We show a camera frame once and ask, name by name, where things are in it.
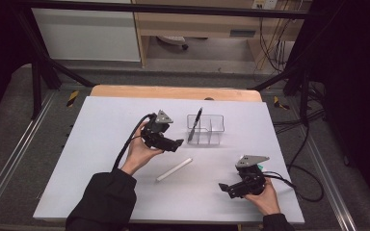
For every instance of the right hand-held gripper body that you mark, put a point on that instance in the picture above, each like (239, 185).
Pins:
(252, 184)

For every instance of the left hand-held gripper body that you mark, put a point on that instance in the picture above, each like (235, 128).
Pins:
(155, 136)

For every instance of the green glue stick white cap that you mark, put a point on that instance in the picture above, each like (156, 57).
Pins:
(260, 167)

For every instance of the black pen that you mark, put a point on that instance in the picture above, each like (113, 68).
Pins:
(195, 125)

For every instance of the clear plastic organizer box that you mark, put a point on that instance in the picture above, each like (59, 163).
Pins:
(210, 128)

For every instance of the person's right hand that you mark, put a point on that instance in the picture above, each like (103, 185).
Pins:
(266, 200)

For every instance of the person's left hand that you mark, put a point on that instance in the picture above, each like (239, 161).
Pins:
(138, 157)

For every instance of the wooden table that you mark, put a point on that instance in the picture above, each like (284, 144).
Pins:
(173, 92)

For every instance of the white table mat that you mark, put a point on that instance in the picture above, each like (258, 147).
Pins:
(93, 160)

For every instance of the white chair base with casters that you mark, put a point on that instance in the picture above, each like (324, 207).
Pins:
(171, 39)

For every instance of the light wooden desk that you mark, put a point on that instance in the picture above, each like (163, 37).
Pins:
(199, 25)

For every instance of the grey desk label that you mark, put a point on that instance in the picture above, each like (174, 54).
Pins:
(243, 33)

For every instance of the white cabinet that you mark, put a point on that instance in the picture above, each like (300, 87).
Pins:
(86, 35)

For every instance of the black curtain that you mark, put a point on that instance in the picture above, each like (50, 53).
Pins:
(356, 80)
(0, 48)

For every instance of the aluminium floor rail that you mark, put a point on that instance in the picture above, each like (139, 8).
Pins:
(330, 189)
(16, 157)

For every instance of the black metal frame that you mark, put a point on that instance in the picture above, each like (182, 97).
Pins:
(173, 9)

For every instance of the white wall socket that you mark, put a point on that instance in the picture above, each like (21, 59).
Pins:
(264, 4)

